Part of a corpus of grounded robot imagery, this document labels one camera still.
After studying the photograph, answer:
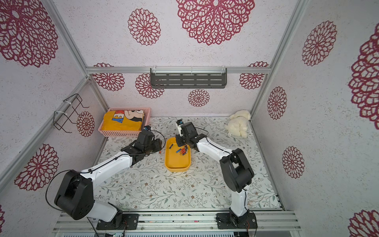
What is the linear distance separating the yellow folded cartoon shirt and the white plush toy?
0.67 m

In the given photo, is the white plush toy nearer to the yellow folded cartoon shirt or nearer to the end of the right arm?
A: the end of the right arm

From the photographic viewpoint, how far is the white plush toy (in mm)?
1050

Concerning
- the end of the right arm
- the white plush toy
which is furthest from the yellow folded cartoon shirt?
the white plush toy

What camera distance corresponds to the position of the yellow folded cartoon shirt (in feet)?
3.49
